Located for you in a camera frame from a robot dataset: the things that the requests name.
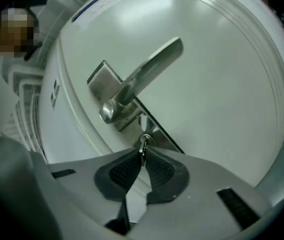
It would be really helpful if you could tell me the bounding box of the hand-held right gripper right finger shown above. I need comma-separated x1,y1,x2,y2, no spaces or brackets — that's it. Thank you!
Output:
131,145,274,240

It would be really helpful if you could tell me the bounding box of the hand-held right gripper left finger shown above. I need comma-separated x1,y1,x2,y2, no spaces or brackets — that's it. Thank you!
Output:
47,147,143,237

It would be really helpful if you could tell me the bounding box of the silver key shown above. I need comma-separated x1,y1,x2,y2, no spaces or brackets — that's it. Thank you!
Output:
138,133,151,168

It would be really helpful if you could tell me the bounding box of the white door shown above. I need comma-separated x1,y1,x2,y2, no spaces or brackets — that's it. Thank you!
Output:
56,0,284,187

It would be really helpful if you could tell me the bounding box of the blue sign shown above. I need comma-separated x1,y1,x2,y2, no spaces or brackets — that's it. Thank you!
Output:
71,0,107,24

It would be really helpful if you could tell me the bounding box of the person's head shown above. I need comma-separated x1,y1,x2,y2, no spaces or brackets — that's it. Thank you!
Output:
0,7,41,61

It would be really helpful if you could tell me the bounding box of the steel door lever handle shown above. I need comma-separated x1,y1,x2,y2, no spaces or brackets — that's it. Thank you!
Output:
98,36,184,125

